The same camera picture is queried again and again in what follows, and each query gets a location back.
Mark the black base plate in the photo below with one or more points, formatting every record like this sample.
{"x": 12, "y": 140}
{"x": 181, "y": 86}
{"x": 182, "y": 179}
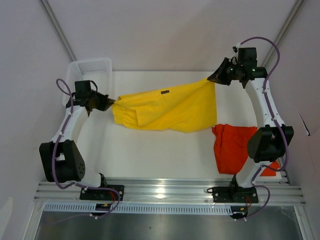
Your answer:
{"x": 237, "y": 195}
{"x": 103, "y": 195}

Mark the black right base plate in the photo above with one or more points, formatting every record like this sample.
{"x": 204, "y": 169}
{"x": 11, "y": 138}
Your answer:
{"x": 237, "y": 195}

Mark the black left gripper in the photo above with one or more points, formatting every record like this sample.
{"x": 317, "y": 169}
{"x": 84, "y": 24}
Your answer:
{"x": 106, "y": 102}

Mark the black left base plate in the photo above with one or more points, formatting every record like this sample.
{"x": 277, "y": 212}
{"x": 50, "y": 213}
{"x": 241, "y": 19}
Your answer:
{"x": 103, "y": 195}

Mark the orange shorts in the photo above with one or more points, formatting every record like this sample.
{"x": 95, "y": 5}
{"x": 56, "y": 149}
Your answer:
{"x": 230, "y": 147}

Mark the slotted cable duct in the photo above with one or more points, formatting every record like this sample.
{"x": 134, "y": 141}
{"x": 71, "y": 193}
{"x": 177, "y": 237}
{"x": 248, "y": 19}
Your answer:
{"x": 128, "y": 208}

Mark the white plastic basket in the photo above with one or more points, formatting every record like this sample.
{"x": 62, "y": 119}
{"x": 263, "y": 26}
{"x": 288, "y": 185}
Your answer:
{"x": 98, "y": 70}

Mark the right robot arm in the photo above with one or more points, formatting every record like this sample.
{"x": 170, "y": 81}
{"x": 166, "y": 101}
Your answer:
{"x": 273, "y": 136}

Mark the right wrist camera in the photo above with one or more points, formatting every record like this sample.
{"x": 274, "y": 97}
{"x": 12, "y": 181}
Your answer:
{"x": 236, "y": 47}

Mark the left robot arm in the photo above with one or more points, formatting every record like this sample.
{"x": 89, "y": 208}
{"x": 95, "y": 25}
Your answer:
{"x": 61, "y": 159}

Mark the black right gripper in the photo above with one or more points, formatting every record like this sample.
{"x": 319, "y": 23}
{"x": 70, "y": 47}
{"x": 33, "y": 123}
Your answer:
{"x": 217, "y": 76}

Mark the aluminium mounting rail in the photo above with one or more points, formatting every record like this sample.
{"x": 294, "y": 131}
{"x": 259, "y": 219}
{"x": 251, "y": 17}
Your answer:
{"x": 174, "y": 192}

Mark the right aluminium frame post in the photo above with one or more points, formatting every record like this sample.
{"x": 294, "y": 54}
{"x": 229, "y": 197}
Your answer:
{"x": 278, "y": 17}

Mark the yellow shorts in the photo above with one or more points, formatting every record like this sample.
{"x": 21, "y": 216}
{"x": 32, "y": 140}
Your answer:
{"x": 184, "y": 108}

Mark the aluminium frame post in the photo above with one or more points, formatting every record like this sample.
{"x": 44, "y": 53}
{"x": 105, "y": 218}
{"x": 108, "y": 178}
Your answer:
{"x": 53, "y": 20}
{"x": 278, "y": 17}

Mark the left aluminium frame post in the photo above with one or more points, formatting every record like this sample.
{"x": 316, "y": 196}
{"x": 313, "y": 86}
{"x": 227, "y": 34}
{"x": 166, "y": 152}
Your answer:
{"x": 53, "y": 20}

